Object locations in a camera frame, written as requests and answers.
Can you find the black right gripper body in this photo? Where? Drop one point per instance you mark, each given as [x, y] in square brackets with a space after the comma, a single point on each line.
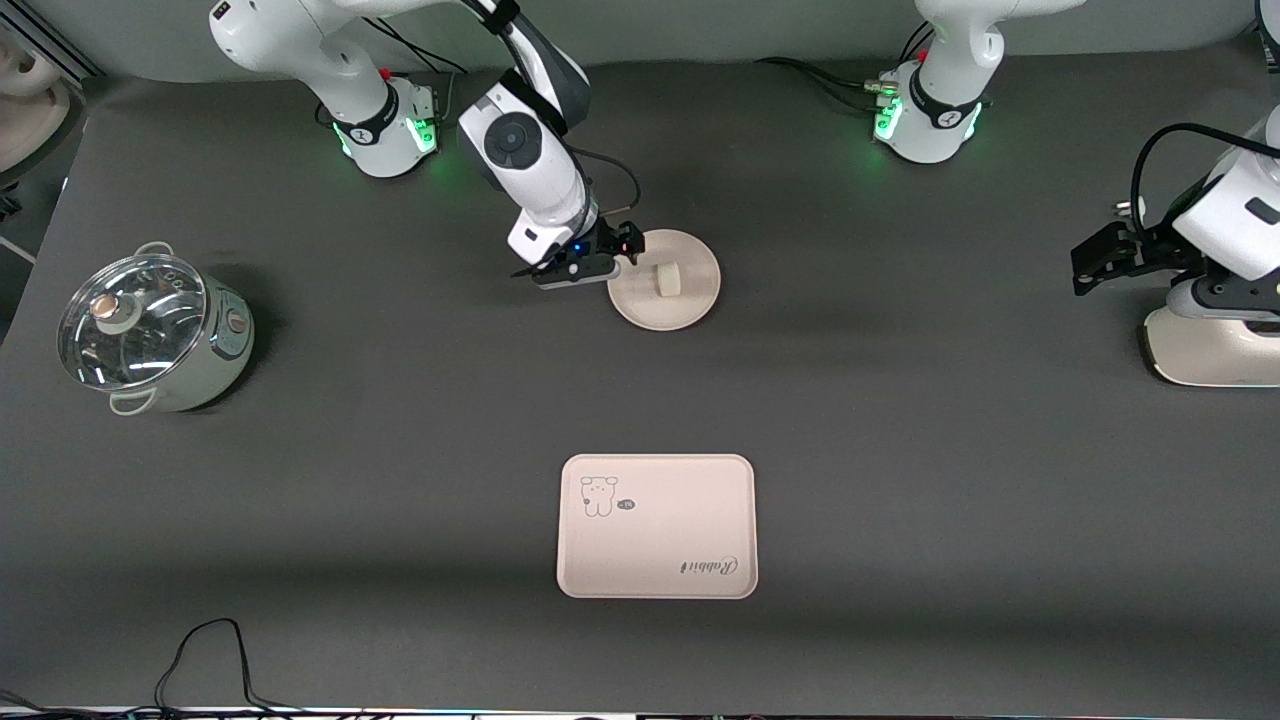
[606, 241]

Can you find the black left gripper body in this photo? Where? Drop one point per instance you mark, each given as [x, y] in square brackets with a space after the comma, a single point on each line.
[1150, 250]

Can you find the white steamed bun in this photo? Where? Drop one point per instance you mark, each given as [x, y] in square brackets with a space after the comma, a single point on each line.
[667, 280]

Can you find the round cream plate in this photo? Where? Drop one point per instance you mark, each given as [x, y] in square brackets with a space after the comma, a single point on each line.
[690, 305]

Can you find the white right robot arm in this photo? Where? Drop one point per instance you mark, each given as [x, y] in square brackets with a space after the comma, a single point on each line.
[520, 150]

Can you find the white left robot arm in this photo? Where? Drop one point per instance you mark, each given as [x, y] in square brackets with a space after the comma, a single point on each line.
[940, 100]

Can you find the cream rabbit print tray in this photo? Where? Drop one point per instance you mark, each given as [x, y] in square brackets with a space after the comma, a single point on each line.
[656, 535]

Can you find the cream toaster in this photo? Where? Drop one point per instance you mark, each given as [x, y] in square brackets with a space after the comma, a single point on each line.
[1210, 350]

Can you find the pale green electric pot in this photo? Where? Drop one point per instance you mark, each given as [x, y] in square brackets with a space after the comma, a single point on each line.
[215, 350]

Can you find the beige round stand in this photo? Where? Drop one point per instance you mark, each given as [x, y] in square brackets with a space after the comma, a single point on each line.
[30, 110]

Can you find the aluminium frame rail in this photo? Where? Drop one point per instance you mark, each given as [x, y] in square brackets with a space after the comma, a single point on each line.
[1265, 48]
[60, 45]

